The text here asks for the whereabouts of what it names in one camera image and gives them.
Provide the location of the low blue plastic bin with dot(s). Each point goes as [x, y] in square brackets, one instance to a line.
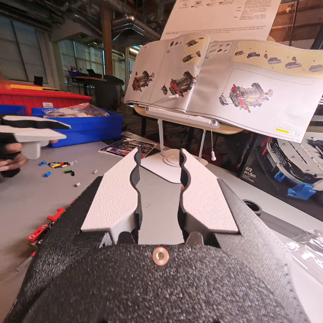
[12, 109]

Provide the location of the person's left hand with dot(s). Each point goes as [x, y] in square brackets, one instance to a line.
[12, 164]

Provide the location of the lego engine model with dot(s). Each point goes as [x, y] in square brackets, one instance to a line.
[37, 233]

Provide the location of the metal ventilation duct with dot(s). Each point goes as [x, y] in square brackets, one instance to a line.
[131, 20]

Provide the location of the red plastic bin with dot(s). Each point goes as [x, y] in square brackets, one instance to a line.
[37, 99]

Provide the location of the white book stand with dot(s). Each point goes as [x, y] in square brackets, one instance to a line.
[174, 114]

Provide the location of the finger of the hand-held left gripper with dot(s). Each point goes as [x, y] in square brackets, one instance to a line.
[32, 133]
[25, 117]

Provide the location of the yellow plastic tray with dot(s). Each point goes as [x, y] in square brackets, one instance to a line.
[35, 87]

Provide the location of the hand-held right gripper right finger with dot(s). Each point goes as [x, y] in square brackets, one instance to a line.
[207, 199]

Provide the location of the printed paper sheet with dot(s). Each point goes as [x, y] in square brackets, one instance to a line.
[214, 22]

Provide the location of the clear plastic bag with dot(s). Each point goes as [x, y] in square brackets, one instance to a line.
[307, 247]

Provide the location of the lego set box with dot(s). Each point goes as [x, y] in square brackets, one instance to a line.
[290, 164]

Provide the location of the large blue plastic bin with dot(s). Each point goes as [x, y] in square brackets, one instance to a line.
[88, 131]

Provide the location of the colourful printed sticker sheet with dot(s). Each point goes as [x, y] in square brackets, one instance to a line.
[121, 147]

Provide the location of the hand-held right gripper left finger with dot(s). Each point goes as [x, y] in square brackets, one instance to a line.
[111, 199]

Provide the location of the small blue parts bin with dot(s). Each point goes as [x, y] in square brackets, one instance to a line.
[75, 73]

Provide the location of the wooden support post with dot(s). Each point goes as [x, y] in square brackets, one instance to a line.
[107, 37]

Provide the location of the scattered loose lego pieces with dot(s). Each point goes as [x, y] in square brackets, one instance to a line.
[56, 165]

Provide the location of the background wooden desk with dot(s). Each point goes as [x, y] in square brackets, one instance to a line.
[85, 78]

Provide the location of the open instruction booklet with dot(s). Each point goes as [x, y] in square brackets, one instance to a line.
[252, 101]

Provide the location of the black lego tyre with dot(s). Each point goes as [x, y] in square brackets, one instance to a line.
[257, 211]

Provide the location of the plastic bags of parts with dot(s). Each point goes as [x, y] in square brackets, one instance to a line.
[75, 111]

